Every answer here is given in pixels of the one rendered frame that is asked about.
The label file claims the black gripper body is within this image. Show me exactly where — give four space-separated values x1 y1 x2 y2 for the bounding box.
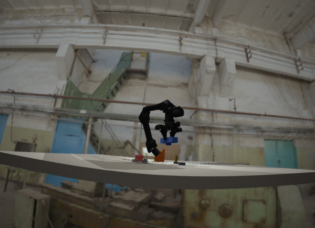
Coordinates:
155 118 182 132

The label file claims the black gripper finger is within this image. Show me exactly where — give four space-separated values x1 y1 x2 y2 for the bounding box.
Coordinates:
160 130 168 141
170 131 178 137

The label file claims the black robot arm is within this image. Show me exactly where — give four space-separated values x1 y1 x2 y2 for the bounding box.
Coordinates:
139 100 184 158

